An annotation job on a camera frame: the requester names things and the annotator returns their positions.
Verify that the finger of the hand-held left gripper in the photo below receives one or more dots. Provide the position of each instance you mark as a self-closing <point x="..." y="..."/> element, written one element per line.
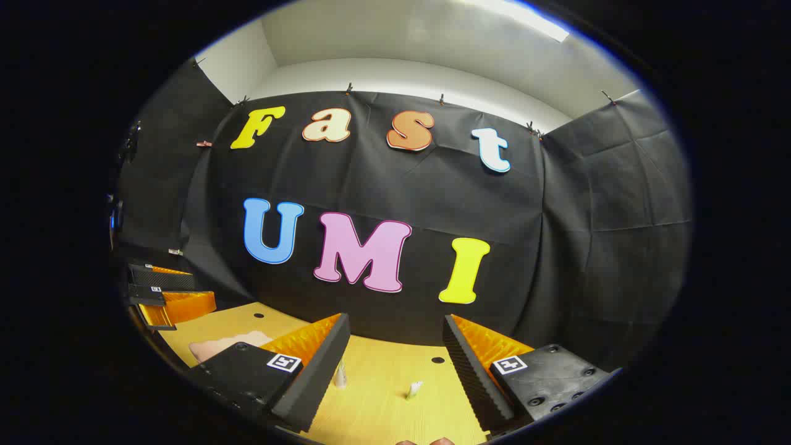
<point x="167" y="281"/>
<point x="185" y="306"/>

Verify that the white green skincare tube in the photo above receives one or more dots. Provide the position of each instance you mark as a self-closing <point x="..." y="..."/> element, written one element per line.
<point x="340" y="374"/>

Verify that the black backdrop cloth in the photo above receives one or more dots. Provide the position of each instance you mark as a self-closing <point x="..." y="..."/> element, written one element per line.
<point x="432" y="185"/>

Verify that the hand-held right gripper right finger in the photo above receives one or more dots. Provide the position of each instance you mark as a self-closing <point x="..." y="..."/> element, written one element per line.
<point x="473" y="377"/>

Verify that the pink suitcase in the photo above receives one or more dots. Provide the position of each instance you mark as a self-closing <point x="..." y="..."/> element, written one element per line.
<point x="216" y="347"/>

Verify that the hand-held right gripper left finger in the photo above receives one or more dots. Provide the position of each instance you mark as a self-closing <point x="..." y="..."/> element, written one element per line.
<point x="318" y="371"/>

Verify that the small white skincare tube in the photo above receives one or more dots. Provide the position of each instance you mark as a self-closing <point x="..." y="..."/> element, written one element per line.
<point x="414" y="389"/>

